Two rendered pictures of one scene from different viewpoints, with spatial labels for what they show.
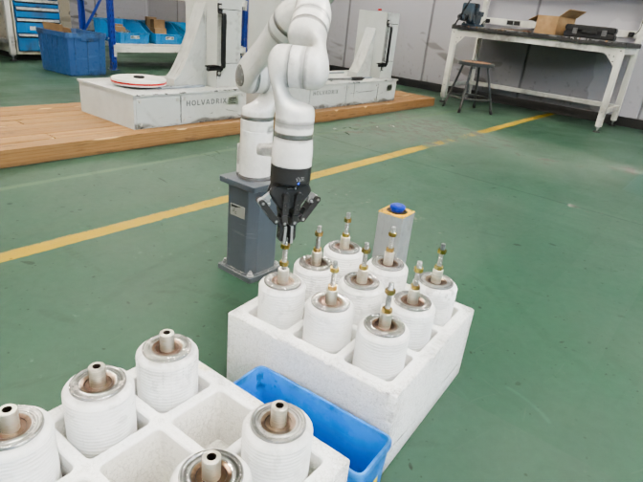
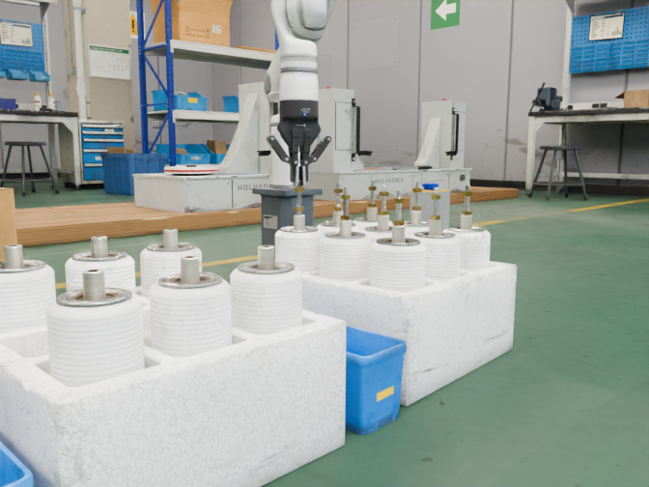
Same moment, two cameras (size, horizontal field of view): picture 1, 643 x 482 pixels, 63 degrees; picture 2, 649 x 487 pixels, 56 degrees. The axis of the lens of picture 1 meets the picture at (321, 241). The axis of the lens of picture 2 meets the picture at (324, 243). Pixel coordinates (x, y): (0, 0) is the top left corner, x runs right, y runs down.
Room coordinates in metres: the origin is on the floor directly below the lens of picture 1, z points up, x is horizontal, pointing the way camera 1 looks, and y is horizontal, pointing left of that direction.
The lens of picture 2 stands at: (-0.23, -0.18, 0.41)
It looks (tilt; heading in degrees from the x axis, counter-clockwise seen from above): 9 degrees down; 9
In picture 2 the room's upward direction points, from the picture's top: straight up
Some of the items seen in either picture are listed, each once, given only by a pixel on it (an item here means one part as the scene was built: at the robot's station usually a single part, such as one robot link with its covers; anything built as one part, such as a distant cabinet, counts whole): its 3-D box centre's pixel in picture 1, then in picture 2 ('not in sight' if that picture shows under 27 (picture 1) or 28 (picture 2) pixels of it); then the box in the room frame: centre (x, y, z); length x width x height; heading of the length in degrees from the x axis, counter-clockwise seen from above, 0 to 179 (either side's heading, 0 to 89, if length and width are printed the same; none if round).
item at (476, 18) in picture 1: (471, 13); (547, 98); (5.60, -1.21, 0.87); 0.41 x 0.17 x 0.25; 143
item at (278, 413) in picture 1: (278, 414); (266, 258); (0.54, 0.03, 0.26); 0.02 x 0.02 x 0.03
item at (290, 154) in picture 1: (288, 144); (296, 85); (0.95, 0.08, 0.53); 0.11 x 0.09 x 0.06; 28
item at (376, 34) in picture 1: (322, 53); (384, 144); (4.43, 0.15, 0.45); 1.51 x 0.57 x 0.74; 143
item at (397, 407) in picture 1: (352, 344); (381, 308); (0.97, -0.09, 0.09); 0.39 x 0.39 x 0.18; 58
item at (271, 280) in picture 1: (282, 281); (298, 230); (0.94, 0.07, 0.25); 0.08 x 0.08 x 0.01
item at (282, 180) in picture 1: (290, 184); (298, 123); (0.94, 0.07, 0.46); 0.08 x 0.08 x 0.09
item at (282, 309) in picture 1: (279, 319); (298, 275); (0.94, 0.07, 0.16); 0.10 x 0.10 x 0.18
